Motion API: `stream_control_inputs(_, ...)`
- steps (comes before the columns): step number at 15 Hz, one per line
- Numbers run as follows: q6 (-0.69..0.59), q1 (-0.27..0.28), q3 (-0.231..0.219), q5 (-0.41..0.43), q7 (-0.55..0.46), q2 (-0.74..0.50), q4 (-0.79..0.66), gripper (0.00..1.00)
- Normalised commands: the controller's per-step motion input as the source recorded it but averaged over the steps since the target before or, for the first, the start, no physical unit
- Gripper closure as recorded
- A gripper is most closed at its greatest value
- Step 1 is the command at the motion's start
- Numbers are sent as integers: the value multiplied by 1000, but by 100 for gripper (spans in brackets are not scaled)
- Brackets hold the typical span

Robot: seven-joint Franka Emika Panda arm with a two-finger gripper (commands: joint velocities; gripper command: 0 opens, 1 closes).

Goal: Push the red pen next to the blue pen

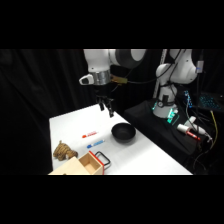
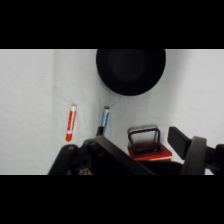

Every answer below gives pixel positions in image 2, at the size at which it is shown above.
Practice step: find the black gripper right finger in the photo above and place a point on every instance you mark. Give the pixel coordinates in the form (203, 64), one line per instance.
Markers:
(196, 156)

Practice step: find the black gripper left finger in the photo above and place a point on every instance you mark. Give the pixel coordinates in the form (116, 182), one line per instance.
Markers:
(100, 156)

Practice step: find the red pen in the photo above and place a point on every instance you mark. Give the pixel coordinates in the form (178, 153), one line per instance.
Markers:
(71, 123)

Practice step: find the blue pen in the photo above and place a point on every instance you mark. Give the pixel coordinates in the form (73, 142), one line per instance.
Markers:
(105, 119)

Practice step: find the black bowl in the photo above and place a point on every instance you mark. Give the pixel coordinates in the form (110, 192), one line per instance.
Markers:
(130, 70)

